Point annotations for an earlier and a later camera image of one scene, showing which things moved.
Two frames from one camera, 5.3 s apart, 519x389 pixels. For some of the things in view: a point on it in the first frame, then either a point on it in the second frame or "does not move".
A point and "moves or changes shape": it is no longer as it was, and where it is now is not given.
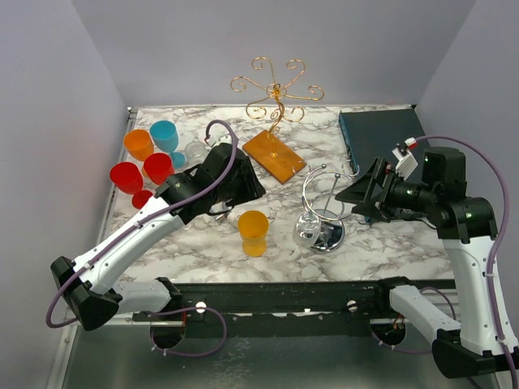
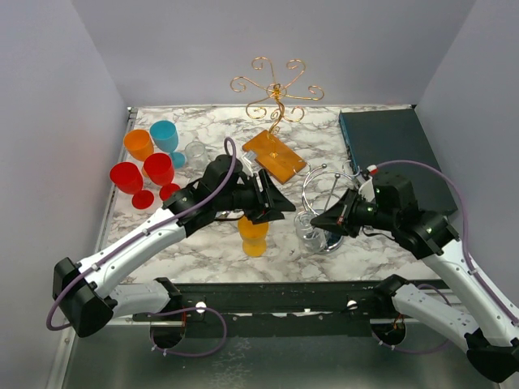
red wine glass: x=158 y=167 does not move
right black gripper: x=378 y=206 to x=338 y=218
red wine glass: x=127 y=177 does not move
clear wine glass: x=195 y=151 does not move
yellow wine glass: x=253 y=226 does not move
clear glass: x=307 y=228 moves or changes shape
